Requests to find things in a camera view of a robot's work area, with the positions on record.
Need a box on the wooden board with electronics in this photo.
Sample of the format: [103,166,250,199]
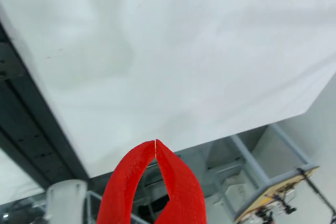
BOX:
[233,165,320,224]

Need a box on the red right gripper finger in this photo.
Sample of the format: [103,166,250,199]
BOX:
[154,138,207,224]

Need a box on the thin black cable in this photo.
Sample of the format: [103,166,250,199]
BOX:
[299,168,336,217]

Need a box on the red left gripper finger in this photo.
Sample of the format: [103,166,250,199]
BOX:
[96,141,156,224]

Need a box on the black aluminium rail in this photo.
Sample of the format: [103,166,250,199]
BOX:
[0,22,90,190]

